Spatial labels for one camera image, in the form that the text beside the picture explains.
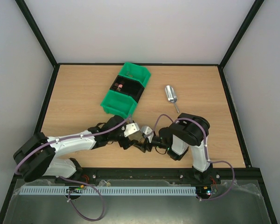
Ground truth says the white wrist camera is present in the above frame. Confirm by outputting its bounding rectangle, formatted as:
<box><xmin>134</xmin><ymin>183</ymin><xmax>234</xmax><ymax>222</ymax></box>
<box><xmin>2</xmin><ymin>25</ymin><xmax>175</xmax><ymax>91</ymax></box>
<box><xmin>124</xmin><ymin>123</ymin><xmax>140</xmax><ymax>137</ymax></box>
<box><xmin>140</xmin><ymin>126</ymin><xmax>154</xmax><ymax>138</ymax></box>

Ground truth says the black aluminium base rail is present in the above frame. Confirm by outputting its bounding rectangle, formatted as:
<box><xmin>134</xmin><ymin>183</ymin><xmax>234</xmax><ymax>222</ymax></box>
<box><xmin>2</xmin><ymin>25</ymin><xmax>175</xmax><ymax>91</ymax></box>
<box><xmin>14</xmin><ymin>166</ymin><xmax>262</xmax><ymax>185</ymax></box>

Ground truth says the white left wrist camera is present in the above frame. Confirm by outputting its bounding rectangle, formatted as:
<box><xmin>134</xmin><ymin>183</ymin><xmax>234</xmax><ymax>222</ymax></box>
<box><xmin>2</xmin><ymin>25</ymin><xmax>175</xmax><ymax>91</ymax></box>
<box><xmin>124</xmin><ymin>123</ymin><xmax>140</xmax><ymax>137</ymax></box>

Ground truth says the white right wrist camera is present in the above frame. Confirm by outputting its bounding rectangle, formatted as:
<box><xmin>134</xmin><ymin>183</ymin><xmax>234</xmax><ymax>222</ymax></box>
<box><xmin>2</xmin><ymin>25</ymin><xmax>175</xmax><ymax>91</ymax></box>
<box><xmin>140</xmin><ymin>126</ymin><xmax>154</xmax><ymax>138</ymax></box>

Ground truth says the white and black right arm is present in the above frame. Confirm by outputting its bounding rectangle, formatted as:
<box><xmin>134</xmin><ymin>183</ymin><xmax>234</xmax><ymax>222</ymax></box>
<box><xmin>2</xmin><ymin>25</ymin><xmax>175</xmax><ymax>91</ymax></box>
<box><xmin>134</xmin><ymin>113</ymin><xmax>210</xmax><ymax>183</ymax></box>

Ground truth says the black bin with lollipops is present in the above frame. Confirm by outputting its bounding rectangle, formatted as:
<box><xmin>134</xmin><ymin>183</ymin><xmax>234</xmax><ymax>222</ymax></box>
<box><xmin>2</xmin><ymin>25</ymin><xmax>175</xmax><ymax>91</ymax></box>
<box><xmin>109</xmin><ymin>75</ymin><xmax>145</xmax><ymax>103</ymax></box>

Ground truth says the green bin with star candies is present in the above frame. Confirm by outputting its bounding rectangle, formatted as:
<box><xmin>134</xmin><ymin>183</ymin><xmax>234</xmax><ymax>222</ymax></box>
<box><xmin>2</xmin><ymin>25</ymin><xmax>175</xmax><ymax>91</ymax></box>
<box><xmin>119</xmin><ymin>62</ymin><xmax>151</xmax><ymax>88</ymax></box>

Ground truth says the light blue slotted cable duct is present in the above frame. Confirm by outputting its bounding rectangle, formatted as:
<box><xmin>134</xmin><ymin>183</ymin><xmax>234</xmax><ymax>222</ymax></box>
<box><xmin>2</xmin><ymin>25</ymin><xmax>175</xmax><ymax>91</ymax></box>
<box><xmin>19</xmin><ymin>186</ymin><xmax>196</xmax><ymax>196</ymax></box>

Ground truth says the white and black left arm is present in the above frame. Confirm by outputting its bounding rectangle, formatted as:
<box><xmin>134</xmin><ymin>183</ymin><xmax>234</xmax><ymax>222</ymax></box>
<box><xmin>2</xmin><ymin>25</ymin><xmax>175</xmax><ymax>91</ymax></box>
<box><xmin>13</xmin><ymin>115</ymin><xmax>139</xmax><ymax>182</ymax></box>

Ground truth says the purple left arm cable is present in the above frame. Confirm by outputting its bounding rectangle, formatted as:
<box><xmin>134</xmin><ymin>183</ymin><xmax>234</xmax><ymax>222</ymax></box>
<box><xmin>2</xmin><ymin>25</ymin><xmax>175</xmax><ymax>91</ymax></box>
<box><xmin>14</xmin><ymin>114</ymin><xmax>133</xmax><ymax>221</ymax></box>

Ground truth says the white round jar lid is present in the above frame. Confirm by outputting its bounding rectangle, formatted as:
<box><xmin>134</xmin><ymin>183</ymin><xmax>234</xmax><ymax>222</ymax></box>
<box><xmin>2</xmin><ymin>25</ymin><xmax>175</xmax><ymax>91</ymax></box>
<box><xmin>129</xmin><ymin>132</ymin><xmax>143</xmax><ymax>142</ymax></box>

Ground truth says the silver metal scoop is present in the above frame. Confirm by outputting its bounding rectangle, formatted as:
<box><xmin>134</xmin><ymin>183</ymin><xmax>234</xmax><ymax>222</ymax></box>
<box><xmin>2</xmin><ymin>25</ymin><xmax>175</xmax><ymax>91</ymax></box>
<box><xmin>165</xmin><ymin>85</ymin><xmax>180</xmax><ymax>113</ymax></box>

